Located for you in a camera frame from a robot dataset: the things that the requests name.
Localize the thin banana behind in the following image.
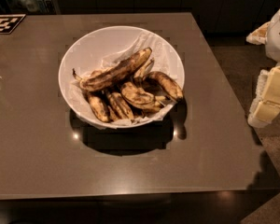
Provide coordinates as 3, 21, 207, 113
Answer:
133, 59, 154, 79

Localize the front left spotted banana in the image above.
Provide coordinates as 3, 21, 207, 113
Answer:
87, 92, 110, 122

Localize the black white marker tag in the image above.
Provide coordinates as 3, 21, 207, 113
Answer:
0, 14, 26, 35

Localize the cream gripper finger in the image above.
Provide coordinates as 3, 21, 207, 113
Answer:
246, 21, 270, 45

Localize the middle curved spotted banana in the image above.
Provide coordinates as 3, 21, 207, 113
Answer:
120, 81, 162, 113

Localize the right spotted banana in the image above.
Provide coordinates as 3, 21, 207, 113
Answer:
144, 71, 184, 102

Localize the white paper towel liner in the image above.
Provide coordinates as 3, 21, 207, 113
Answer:
68, 31, 178, 128

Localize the long spotted top banana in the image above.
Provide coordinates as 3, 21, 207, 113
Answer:
73, 48, 152, 92

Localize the front middle spotted banana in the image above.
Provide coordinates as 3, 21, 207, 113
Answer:
105, 90, 134, 119

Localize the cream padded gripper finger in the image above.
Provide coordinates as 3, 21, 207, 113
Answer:
247, 63, 280, 128

